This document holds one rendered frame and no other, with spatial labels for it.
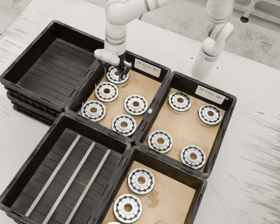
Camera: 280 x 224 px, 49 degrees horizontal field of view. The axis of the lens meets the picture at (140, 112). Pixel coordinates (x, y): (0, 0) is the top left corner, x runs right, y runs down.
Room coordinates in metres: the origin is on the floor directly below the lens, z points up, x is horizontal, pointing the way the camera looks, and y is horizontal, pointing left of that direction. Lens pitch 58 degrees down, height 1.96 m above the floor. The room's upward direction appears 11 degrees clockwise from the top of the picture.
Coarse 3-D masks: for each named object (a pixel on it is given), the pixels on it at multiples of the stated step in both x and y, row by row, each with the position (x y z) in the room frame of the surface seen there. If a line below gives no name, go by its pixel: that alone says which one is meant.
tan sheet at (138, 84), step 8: (128, 72) 0.90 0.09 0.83; (136, 72) 0.91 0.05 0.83; (104, 80) 0.83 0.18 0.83; (128, 80) 0.85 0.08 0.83; (136, 80) 0.86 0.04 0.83; (144, 80) 0.87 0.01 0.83; (152, 80) 0.88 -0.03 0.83; (120, 88) 0.80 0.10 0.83; (128, 88) 0.81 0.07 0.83; (136, 88) 0.82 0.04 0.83; (144, 88) 0.83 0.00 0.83; (152, 88) 0.84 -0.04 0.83; (120, 96) 0.76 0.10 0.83; (144, 96) 0.79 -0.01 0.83; (152, 96) 0.79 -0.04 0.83; (112, 104) 0.71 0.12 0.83; (120, 104) 0.72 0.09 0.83; (80, 112) 0.64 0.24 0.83; (112, 112) 0.67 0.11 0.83; (120, 112) 0.68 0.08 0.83; (104, 120) 0.63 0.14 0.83; (136, 120) 0.66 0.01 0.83; (136, 128) 0.62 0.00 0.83
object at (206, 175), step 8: (176, 72) 0.87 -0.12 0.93; (168, 80) 0.82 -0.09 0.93; (192, 80) 0.85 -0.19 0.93; (216, 88) 0.83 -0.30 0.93; (160, 96) 0.73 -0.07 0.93; (232, 96) 0.80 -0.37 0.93; (232, 104) 0.76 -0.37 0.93; (152, 112) 0.65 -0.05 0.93; (232, 112) 0.72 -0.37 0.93; (144, 128) 0.57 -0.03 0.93; (224, 128) 0.64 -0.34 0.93; (136, 144) 0.50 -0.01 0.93; (152, 152) 0.48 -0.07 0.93; (160, 152) 0.49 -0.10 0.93; (216, 152) 0.53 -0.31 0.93; (176, 160) 0.47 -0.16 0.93; (192, 168) 0.45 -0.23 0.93; (208, 168) 0.46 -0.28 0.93; (208, 176) 0.43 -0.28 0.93
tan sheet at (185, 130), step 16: (160, 112) 0.72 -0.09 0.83; (192, 112) 0.75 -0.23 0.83; (224, 112) 0.78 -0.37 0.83; (160, 128) 0.64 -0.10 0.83; (176, 128) 0.66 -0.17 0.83; (192, 128) 0.67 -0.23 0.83; (208, 128) 0.69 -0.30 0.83; (144, 144) 0.55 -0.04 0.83; (176, 144) 0.58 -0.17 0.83; (192, 144) 0.60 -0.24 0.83; (208, 144) 0.61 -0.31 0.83
